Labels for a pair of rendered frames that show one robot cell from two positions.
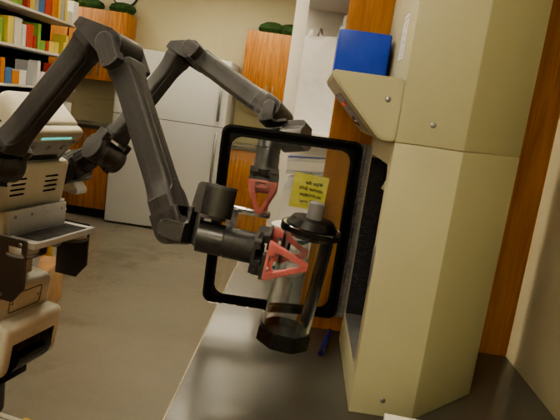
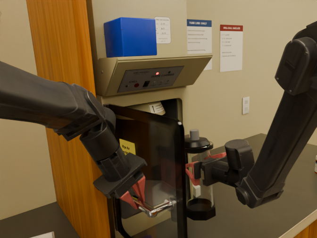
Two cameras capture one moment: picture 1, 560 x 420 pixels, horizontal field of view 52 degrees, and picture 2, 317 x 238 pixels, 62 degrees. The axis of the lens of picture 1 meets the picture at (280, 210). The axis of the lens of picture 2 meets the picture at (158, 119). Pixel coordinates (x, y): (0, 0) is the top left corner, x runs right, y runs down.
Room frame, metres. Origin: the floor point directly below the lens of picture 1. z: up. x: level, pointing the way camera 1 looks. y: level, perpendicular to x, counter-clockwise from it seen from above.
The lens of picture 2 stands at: (1.55, 0.50, 1.50)
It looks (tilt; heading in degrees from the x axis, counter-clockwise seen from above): 13 degrees down; 234
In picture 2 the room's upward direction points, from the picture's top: 3 degrees counter-clockwise
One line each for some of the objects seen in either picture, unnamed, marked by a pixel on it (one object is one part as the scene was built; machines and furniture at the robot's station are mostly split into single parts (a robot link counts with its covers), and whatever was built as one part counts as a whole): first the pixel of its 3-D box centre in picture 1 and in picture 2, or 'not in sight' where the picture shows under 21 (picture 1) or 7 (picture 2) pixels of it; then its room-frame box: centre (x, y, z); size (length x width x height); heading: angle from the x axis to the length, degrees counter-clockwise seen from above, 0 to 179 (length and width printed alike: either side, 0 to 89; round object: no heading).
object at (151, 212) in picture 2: not in sight; (149, 203); (1.27, 0.07, 1.20); 0.10 x 0.05 x 0.03; 90
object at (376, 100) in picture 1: (356, 106); (159, 73); (1.09, -0.11, 1.46); 0.32 x 0.11 x 0.10; 179
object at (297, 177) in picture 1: (281, 223); (142, 190); (1.24, -0.01, 1.19); 0.30 x 0.01 x 0.40; 90
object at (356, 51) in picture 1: (360, 57); (130, 38); (1.18, -0.12, 1.56); 0.10 x 0.10 x 0.09; 89
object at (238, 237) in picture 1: (243, 246); (223, 172); (1.01, 0.06, 1.19); 0.10 x 0.07 x 0.07; 178
